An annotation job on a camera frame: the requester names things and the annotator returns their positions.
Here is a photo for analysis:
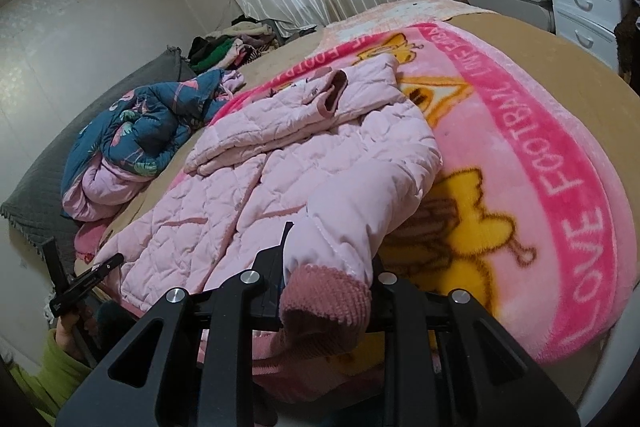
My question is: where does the tan bed sheet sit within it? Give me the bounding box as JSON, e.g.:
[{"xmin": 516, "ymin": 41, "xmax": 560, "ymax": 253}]
[{"xmin": 10, "ymin": 4, "xmax": 640, "ymax": 413}]

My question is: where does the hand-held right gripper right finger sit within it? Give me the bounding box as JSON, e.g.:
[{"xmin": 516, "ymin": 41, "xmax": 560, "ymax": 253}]
[{"xmin": 367, "ymin": 257, "xmax": 581, "ymax": 427}]

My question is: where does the pink quilted jacket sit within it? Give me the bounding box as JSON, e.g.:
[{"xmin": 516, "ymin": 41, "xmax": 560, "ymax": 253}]
[{"xmin": 92, "ymin": 54, "xmax": 443, "ymax": 358}]

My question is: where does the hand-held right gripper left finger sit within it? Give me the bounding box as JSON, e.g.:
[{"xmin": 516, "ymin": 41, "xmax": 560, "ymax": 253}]
[{"xmin": 55, "ymin": 222, "xmax": 296, "ymax": 427}]

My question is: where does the person's left forearm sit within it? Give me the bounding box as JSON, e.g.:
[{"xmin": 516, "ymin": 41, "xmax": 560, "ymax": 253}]
[{"xmin": 7, "ymin": 329, "xmax": 101, "ymax": 415}]

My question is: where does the grey pillow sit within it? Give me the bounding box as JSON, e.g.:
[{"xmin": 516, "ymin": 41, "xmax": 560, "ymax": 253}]
[{"xmin": 0, "ymin": 48, "xmax": 198, "ymax": 248}]

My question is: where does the pale floral sheet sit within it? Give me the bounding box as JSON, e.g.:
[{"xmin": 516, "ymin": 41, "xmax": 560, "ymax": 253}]
[{"xmin": 320, "ymin": 0, "xmax": 496, "ymax": 52}]

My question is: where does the blue floral garment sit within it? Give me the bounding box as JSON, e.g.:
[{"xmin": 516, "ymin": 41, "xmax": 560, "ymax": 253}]
[{"xmin": 60, "ymin": 69, "xmax": 246, "ymax": 223}]

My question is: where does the person's left hand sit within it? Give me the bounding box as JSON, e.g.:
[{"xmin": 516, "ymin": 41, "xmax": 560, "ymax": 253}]
[{"xmin": 54, "ymin": 314, "xmax": 85, "ymax": 352}]

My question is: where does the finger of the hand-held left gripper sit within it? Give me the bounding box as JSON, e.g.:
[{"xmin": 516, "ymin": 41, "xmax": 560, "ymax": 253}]
[
  {"xmin": 49, "ymin": 254, "xmax": 124, "ymax": 315},
  {"xmin": 42, "ymin": 237, "xmax": 68, "ymax": 298}
]

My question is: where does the pink printed blanket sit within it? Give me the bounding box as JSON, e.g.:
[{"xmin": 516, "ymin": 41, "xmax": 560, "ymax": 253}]
[{"xmin": 75, "ymin": 22, "xmax": 638, "ymax": 388}]

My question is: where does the pile of mixed clothes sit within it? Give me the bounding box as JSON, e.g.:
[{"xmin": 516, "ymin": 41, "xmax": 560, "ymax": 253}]
[{"xmin": 187, "ymin": 14, "xmax": 321, "ymax": 75}]

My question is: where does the dark brown object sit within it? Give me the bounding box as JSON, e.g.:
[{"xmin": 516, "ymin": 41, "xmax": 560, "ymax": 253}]
[{"xmin": 614, "ymin": 4, "xmax": 640, "ymax": 85}]

